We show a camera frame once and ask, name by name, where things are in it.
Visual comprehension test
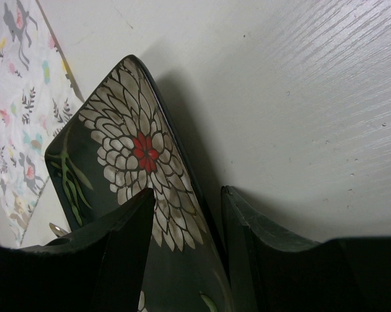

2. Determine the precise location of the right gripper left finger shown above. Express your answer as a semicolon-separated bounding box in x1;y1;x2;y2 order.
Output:
22;188;155;311

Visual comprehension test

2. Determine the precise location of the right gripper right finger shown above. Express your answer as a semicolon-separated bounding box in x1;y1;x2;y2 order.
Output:
221;186;368;311

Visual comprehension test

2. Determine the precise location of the black square floral plate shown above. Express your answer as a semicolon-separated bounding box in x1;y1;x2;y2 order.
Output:
45;55;234;311

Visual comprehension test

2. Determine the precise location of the animal print cloth placemat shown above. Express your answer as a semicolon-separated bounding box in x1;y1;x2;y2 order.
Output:
0;1;81;248

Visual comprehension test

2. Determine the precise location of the spoon with teal handle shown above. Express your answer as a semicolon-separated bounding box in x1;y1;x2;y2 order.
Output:
49;222;68;237

